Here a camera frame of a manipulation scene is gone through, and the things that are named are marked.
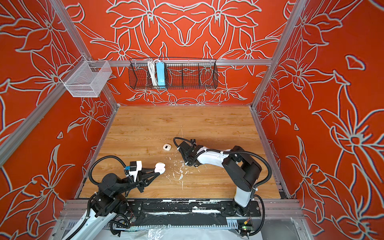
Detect blue box in basket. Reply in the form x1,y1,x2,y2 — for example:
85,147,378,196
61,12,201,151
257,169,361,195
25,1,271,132
156,62,166,88

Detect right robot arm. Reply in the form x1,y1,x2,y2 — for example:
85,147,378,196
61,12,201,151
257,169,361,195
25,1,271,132
173,137,272,210

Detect small green circuit board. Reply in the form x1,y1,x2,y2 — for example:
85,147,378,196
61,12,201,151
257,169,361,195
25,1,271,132
239,220,254,237

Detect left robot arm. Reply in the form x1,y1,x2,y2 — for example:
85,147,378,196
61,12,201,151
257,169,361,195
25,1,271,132
64,155,166,240

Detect clear plastic wall bin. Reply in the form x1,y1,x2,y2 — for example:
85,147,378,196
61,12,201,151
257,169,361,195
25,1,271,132
59,56,112,98

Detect black wire wall basket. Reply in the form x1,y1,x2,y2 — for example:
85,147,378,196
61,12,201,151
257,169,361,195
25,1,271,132
128,58,219,90

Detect white earbud charging case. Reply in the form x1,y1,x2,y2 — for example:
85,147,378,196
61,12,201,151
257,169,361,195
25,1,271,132
163,144,172,151

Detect white cable in basket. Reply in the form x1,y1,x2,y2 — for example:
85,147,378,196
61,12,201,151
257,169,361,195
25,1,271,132
147,59,159,87

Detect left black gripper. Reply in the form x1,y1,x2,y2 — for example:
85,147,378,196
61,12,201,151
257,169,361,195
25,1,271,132
113,168,159,197

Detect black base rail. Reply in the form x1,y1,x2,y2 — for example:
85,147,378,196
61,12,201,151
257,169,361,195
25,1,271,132
123,199,262,229

